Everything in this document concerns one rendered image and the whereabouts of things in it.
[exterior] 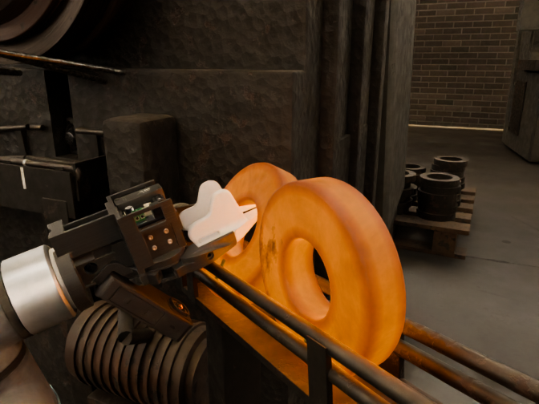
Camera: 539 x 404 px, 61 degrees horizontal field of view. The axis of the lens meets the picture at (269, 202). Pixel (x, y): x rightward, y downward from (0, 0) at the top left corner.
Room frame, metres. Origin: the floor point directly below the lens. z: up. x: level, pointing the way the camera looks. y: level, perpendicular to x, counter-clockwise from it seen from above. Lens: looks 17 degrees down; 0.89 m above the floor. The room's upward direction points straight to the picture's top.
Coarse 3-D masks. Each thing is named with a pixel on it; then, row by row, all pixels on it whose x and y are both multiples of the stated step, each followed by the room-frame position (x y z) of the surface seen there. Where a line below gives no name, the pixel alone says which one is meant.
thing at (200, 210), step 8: (208, 184) 0.48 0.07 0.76; (216, 184) 0.48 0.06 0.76; (200, 192) 0.47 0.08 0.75; (208, 192) 0.48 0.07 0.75; (200, 200) 0.47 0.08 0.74; (208, 200) 0.48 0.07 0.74; (192, 208) 0.47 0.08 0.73; (200, 208) 0.47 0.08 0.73; (208, 208) 0.48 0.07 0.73; (248, 208) 0.49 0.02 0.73; (184, 216) 0.47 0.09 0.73; (192, 216) 0.47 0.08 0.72; (200, 216) 0.47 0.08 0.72; (184, 224) 0.47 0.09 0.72; (184, 232) 0.47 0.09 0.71
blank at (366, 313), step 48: (288, 192) 0.34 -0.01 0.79; (336, 192) 0.31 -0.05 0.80; (288, 240) 0.35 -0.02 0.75; (336, 240) 0.29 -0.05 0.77; (384, 240) 0.28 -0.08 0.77; (288, 288) 0.35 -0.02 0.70; (336, 288) 0.29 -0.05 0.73; (384, 288) 0.27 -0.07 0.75; (336, 336) 0.29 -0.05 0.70; (384, 336) 0.26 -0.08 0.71
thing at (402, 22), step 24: (408, 0) 1.60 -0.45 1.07; (408, 24) 1.64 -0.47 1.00; (408, 48) 1.69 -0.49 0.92; (408, 72) 1.74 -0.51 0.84; (384, 96) 1.44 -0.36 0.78; (408, 96) 1.80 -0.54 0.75; (384, 120) 1.45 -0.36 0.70; (384, 144) 1.47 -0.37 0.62; (384, 168) 1.48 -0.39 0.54; (384, 192) 1.51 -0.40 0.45; (384, 216) 1.53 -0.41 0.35
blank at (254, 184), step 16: (240, 176) 0.52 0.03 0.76; (256, 176) 0.49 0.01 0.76; (272, 176) 0.46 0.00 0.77; (288, 176) 0.47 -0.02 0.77; (240, 192) 0.50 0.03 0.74; (256, 192) 0.47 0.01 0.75; (272, 192) 0.45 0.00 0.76; (240, 240) 0.50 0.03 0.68; (256, 240) 0.43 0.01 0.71; (224, 256) 0.46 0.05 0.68; (240, 256) 0.44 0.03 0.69; (256, 256) 0.42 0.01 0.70; (208, 272) 0.47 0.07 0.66; (240, 272) 0.42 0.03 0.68; (256, 272) 0.40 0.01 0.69; (256, 288) 0.40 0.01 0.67
